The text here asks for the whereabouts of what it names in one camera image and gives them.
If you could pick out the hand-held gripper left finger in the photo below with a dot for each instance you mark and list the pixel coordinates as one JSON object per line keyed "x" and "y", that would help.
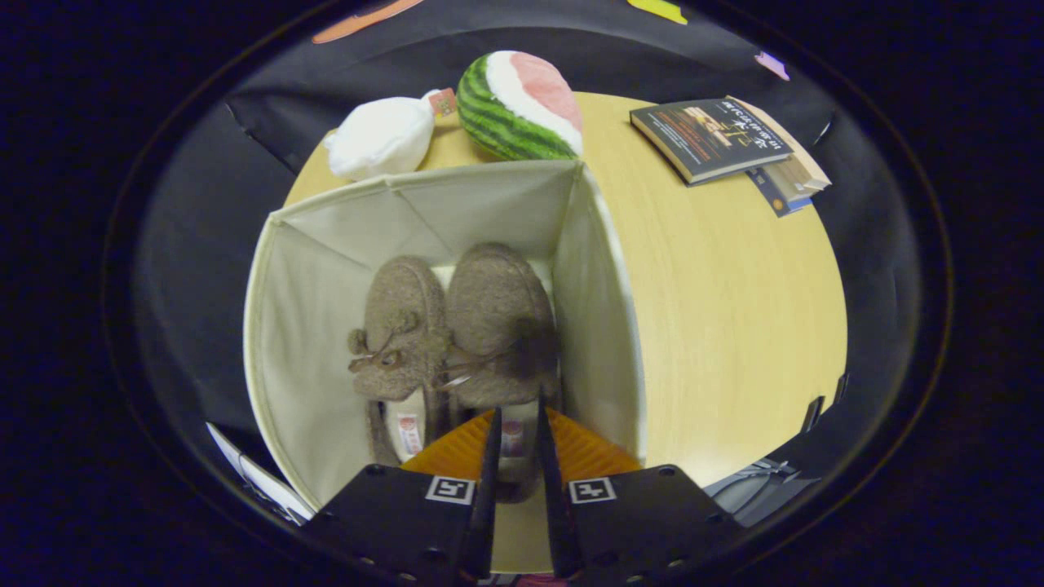
{"x": 408, "y": 522}

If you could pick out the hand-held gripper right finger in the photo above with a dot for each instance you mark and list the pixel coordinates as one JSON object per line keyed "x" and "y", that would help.
{"x": 636, "y": 522}

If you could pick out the cream fabric storage box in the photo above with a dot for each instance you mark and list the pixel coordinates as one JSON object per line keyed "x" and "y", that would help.
{"x": 326, "y": 326}

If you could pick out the brown fuzzy slipper shoe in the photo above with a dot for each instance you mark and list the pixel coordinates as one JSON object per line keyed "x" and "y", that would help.
{"x": 404, "y": 310}
{"x": 497, "y": 302}

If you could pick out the white flat device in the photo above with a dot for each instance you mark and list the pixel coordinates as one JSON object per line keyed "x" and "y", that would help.
{"x": 261, "y": 481}

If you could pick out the blue cover book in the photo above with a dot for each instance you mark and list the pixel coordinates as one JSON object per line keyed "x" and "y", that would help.
{"x": 773, "y": 201}

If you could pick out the grey paperback book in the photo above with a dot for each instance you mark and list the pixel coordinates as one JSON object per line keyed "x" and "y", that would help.
{"x": 798, "y": 189}

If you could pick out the white plush toy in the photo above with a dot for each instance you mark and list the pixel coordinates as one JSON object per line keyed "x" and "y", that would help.
{"x": 379, "y": 139}

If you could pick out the black cover book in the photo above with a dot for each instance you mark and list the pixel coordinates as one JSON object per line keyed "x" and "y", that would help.
{"x": 710, "y": 139}

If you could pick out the watermelon slice plush toy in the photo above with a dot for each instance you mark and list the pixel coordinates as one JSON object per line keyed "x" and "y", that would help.
{"x": 506, "y": 122}

